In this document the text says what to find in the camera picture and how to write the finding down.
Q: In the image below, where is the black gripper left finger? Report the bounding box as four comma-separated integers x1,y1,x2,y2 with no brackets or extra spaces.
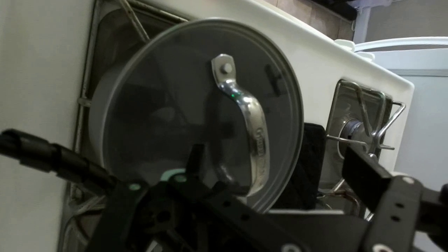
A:
85,144,309,252

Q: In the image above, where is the white gas stove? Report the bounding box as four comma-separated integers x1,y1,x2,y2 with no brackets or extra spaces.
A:
0,0,415,252

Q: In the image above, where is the steel wire burner grate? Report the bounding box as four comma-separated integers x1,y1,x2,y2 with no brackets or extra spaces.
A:
57,0,187,252
326,77,407,162

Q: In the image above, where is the black cooking pot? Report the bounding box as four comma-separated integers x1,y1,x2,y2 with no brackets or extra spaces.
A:
86,54,155,187

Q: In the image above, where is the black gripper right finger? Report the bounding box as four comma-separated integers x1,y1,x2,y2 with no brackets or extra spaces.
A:
341,144,448,252

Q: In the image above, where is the glass lid with steel handle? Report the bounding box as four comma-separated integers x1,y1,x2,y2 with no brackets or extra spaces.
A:
88,18,305,214

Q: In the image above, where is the black spiral-wrapped cable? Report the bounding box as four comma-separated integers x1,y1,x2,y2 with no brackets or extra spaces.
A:
0,127,120,197

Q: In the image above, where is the light grey appliance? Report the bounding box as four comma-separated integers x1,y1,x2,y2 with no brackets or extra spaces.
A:
352,35,448,252

